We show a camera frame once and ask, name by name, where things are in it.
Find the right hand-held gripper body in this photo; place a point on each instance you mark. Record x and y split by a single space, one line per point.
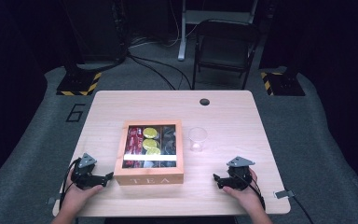
239 177

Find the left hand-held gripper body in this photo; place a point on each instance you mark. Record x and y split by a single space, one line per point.
87 177

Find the wooden tea box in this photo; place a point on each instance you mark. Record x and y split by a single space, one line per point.
149 175

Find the clear plastic cup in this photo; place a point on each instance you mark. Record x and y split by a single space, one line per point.
198 137

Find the person's right hand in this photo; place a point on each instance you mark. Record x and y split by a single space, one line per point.
248 197

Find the person's left hand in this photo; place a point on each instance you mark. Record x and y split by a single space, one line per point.
74 197

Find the red packets bundle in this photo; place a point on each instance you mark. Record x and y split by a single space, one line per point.
133 143

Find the grey metal clip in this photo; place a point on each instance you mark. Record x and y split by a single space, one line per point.
51 200
284 194

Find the yellow-lid capsule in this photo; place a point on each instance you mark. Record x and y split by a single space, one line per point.
153 151
149 132
149 144

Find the pile of dark tea pouches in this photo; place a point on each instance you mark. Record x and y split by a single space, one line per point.
168 140

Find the black table grommet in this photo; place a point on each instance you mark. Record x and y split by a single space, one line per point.
204 102

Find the black striped stand base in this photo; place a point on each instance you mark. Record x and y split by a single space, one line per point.
77 84
284 85

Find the black folding chair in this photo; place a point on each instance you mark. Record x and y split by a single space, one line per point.
225 46

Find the dark cabinet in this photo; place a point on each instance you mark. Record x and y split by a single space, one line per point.
96 31

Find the white desk frame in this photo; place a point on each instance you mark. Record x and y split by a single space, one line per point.
182 37

